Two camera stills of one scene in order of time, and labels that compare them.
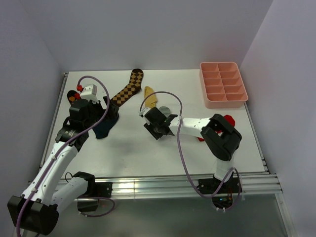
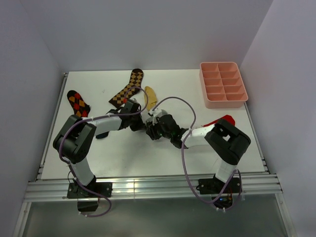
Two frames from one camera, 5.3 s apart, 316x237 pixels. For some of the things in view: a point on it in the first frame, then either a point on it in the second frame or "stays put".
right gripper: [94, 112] to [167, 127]
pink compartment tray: [222, 85] stays put
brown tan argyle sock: [134, 86] stays put
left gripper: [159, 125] to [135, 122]
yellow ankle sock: [150, 101] stays put
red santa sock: [229, 118] stays put
